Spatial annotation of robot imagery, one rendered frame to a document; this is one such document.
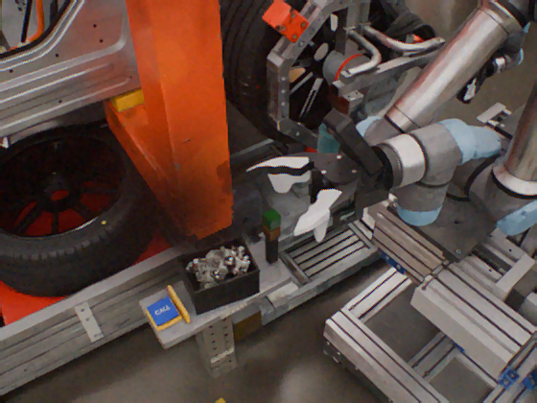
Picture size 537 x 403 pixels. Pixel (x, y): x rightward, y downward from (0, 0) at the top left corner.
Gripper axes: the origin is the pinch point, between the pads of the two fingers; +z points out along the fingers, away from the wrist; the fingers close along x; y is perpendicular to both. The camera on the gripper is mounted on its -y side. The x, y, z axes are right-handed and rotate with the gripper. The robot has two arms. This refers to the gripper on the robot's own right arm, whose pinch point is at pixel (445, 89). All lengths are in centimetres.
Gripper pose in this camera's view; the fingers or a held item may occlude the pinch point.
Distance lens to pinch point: 172.7
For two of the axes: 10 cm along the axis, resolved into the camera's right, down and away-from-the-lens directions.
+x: 5.5, 6.3, -5.6
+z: -8.4, 4.0, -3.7
